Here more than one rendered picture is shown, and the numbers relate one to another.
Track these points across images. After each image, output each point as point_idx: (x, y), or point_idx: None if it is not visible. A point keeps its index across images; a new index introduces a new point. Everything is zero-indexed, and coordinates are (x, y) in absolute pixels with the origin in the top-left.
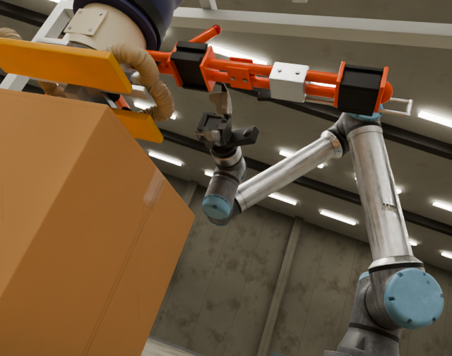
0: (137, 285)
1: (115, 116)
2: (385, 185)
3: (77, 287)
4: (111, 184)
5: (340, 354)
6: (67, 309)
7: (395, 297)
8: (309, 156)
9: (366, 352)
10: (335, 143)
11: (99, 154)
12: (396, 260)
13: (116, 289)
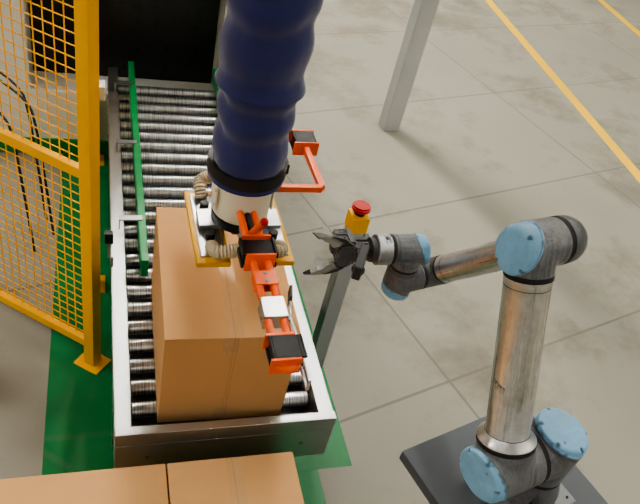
0: (250, 377)
1: (172, 340)
2: (501, 360)
3: (199, 387)
4: (191, 357)
5: None
6: (198, 393)
7: (461, 463)
8: None
9: None
10: None
11: (174, 353)
12: (481, 436)
13: (230, 382)
